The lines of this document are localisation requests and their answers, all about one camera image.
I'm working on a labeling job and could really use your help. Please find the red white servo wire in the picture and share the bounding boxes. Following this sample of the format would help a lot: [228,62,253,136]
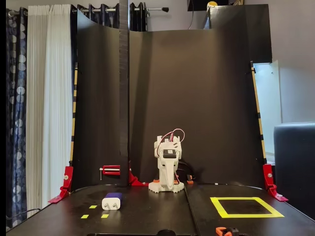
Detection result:
[161,128,186,149]

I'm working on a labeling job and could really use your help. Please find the blue white charger block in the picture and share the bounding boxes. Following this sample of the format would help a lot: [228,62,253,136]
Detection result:
[101,192,123,211]

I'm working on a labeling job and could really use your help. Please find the black floor cable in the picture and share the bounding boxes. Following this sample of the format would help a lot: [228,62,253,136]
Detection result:
[6,207,42,221]

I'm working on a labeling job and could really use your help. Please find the black divider bar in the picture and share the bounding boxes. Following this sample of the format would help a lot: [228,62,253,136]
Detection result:
[184,185,200,236]

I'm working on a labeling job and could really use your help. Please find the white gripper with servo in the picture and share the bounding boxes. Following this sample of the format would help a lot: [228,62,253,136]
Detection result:
[157,147,180,190]

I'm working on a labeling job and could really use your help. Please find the black wall box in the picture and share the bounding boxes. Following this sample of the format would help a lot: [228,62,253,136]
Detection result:
[187,0,210,12]

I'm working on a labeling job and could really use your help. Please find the black curved backdrop board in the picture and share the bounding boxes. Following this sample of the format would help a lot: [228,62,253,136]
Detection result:
[71,9,268,191]

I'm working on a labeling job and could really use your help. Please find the yellow tape square outline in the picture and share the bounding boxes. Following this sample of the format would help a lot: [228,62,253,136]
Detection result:
[210,196,285,219]

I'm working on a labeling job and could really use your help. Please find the red pole base bracket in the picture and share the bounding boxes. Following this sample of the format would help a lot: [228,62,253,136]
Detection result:
[128,159,150,187]

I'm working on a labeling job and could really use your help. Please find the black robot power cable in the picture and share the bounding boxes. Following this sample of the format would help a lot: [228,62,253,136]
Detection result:
[177,159,197,179]

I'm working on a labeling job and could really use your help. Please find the yellow black striped stick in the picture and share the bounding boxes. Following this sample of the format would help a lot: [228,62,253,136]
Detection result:
[69,62,79,166]
[250,60,268,165]

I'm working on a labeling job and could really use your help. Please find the red table clamp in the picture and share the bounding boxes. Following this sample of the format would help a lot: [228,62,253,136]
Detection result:
[48,166,74,204]
[262,163,289,203]

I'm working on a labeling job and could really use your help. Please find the silver curtain rod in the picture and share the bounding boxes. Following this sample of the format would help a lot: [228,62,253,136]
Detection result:
[80,6,170,13]

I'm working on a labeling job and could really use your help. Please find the white pleated curtain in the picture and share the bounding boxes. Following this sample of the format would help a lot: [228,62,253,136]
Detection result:
[26,4,74,218]

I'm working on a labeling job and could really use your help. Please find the black hanging cable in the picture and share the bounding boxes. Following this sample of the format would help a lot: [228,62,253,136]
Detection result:
[188,0,195,30]

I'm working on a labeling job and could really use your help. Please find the dark blue patterned curtain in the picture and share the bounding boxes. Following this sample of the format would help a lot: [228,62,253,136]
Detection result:
[6,6,29,229]
[70,1,148,74]

